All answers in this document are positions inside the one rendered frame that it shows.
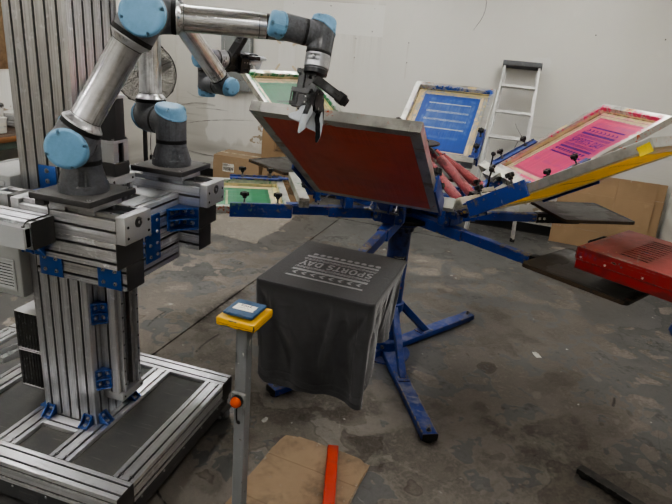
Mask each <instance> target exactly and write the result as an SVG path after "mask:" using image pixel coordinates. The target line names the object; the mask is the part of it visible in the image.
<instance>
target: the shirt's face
mask: <svg viewBox="0 0 672 504"><path fill-rule="evenodd" d="M311 252H314V253H319V254H323V255H328V256H333V257H338V258H343V259H347V260H352V261H357V262H362V263H366V264H371V265H376V266H381V269H380V270H379V271H378V272H377V273H376V275H375V276H374V277H373V278H372V279H371V281H370V282H369V283H368V284H367V285H366V287H365V288H364V289H363V290H362V291H357V290H353V289H349V288H344V287H340V286H335V285H331V284H326V283H322V282H318V281H313V280H309V279H304V278H300V277H295V276H291V275H286V274H285V273H286V272H287V271H289V270H290V269H291V268H292V267H294V266H295V265H296V264H297V263H299V262H300V261H301V260H303V259H304V258H305V257H306V256H308V255H309V254H310V253H311ZM405 261H406V260H401V259H396V258H392V257H387V256H382V255H377V254H372V253H367V252H362V251H357V250H352V249H347V248H342V247H337V246H333V245H328V244H323V243H318V242H313V241H307V242H306V243H304V244H303V245H302V246H300V247H299V248H297V249H296V250H295V251H293V252H292V253H291V254H289V255H288V256H286V257H285V258H284V259H282V260H281V261H280V262H278V263H277V264H275V265H274V266H273V267H271V268H270V269H269V270H267V271H266V272H264V273H263V274H262V275H260V276H259V277H258V278H259V279H263V280H268V281H272V282H276V283H280V284H285V285H289V286H293V287H298V288H302V289H306V290H311V291H315V292H319V293H324V294H328V295H332V296H337V297H341V298H345V299H350V300H354V301H358V302H363V303H367V304H374V303H375V302H376V300H377V299H378V298H379V296H380V295H381V294H382V292H383V291H384V290H385V288H386V287H387V286H388V284H389V283H390V281H391V280H392V279H393V277H394V276H395V275H396V273H397V272H398V271H399V269H400V268H401V267H402V265H403V264H404V262H405Z"/></svg>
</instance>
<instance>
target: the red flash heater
mask: <svg viewBox="0 0 672 504"><path fill-rule="evenodd" d="M575 258H576V262H575V266H574V268H577V269H580V270H582V271H585V272H588V273H591V274H594V275H596V276H599V277H602V278H605V279H607V280H610V281H613V282H616V283H619V284H621V285H624V286H627V287H630V288H633V289H635V290H638V291H641V292H644V293H647V294H649V295H652V296H655V297H658V298H661V299H663V300H666V301H669V302H672V242H669V241H665V240H662V239H658V238H655V237H651V236H648V235H644V234H641V233H637V232H634V231H630V230H628V231H625V232H621V233H618V234H615V235H612V236H609V237H606V238H602V239H599V240H596V241H593V242H590V243H586V244H583V245H580V246H577V250H576V254H575Z"/></svg>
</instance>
